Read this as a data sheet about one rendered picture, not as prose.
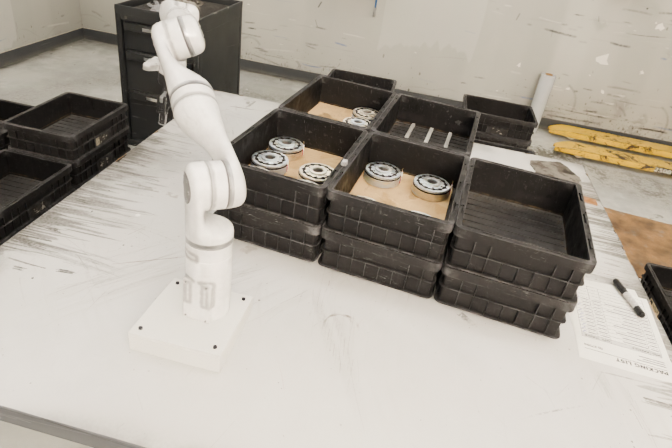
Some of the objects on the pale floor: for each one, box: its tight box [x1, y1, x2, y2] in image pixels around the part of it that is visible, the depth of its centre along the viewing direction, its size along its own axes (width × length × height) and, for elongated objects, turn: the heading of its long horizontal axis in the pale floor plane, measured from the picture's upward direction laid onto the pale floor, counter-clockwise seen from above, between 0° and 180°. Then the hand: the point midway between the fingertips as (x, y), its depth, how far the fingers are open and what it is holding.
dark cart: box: [114, 0, 243, 146], centre depth 300 cm, size 60×45×90 cm
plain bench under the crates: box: [0, 90, 672, 448], centre depth 167 cm, size 160×160×70 cm
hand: (166, 117), depth 158 cm, fingers open, 5 cm apart
